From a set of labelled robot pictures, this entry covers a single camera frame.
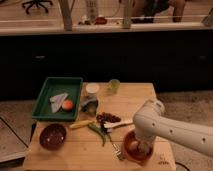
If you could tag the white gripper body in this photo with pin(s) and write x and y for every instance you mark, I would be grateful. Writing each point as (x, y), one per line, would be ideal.
(145, 146)

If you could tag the orange-red bowl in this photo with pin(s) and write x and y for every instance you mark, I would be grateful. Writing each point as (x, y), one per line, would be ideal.
(134, 156)

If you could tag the beige eraser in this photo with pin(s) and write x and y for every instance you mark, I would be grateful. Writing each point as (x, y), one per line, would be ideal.
(133, 145)

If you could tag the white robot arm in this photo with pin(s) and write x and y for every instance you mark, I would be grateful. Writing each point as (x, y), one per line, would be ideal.
(149, 122)

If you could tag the dark maroon bowl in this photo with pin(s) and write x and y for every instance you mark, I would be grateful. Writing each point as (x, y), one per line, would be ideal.
(52, 137)

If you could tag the dark red grapes bunch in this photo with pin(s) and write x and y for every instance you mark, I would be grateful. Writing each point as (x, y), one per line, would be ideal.
(107, 117)

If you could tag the green chili pepper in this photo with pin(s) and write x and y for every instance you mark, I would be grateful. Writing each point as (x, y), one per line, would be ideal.
(94, 128)

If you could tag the yellow banana toy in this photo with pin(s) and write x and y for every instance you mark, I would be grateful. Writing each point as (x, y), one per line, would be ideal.
(80, 124)

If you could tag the green translucent cup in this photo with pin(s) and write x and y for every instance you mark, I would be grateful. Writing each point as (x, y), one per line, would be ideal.
(113, 86)

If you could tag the white round container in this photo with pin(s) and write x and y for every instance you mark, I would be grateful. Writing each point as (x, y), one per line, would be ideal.
(92, 89)

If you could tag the orange fruit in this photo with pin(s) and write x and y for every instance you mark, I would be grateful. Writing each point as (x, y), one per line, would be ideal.
(67, 105)

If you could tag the green plastic tray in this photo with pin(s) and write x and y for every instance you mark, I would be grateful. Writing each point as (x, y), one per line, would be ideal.
(54, 86)

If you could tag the grey folded cloth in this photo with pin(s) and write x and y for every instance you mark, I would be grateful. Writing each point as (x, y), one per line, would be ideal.
(56, 101)

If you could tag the red object on floor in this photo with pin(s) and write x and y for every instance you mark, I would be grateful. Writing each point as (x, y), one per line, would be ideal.
(100, 21)

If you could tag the seated person legs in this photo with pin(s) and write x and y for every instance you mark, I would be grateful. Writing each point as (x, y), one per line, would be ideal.
(143, 11)

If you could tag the black office chair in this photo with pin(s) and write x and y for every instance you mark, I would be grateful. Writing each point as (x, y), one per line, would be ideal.
(38, 3)

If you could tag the white handled brush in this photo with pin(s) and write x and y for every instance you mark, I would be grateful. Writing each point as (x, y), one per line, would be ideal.
(118, 124)

